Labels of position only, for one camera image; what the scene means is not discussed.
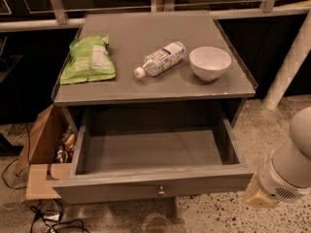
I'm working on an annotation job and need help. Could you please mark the grey top drawer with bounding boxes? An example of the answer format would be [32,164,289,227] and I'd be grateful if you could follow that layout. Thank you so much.
[53,108,253,204]

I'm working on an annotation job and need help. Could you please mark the black cables on floor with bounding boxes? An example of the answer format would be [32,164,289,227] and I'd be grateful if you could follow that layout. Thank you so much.
[28,199,90,233]

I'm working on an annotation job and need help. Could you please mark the white bowl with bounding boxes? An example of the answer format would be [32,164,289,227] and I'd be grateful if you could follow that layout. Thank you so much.
[190,47,232,82]

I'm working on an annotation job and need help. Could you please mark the clear plastic water bottle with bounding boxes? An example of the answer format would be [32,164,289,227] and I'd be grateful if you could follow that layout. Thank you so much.
[134,42,187,79]

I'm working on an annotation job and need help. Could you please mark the brown cardboard box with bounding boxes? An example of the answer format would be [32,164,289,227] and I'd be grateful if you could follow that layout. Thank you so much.
[15,105,71,200]

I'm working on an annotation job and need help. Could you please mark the snack items in box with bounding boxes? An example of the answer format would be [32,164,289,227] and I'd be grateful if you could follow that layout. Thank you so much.
[54,127,77,163]

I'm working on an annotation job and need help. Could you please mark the green snack bag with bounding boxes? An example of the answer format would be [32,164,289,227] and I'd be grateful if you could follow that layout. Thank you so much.
[60,35,116,84]

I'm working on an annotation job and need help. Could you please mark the metal railing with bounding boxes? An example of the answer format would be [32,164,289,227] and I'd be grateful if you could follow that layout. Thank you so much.
[0,0,311,32]

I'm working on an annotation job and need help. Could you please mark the white cable on floor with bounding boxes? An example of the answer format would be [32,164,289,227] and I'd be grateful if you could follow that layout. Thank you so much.
[0,182,28,212]

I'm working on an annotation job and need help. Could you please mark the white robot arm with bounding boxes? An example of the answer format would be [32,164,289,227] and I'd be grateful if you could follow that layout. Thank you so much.
[245,11,311,209]

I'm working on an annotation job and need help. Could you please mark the grey drawer cabinet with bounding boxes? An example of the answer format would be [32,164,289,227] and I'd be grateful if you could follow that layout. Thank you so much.
[53,11,257,130]

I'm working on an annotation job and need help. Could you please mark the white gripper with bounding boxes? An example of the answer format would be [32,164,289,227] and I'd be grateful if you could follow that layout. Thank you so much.
[244,152,311,209]

